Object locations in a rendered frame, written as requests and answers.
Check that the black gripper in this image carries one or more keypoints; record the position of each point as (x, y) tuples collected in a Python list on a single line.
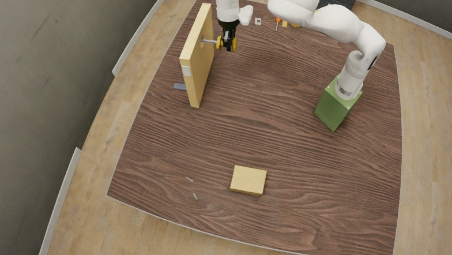
[(228, 31)]

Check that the wooden door panel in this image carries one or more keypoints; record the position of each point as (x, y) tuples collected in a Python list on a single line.
[(198, 55)]

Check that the tan flat rectangular box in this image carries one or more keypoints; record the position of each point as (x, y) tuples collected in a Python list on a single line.
[(248, 180)]

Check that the orange-handled screwdriver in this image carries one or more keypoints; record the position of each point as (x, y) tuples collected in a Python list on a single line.
[(277, 20)]

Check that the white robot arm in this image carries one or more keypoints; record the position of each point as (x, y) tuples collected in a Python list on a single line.
[(334, 21)]

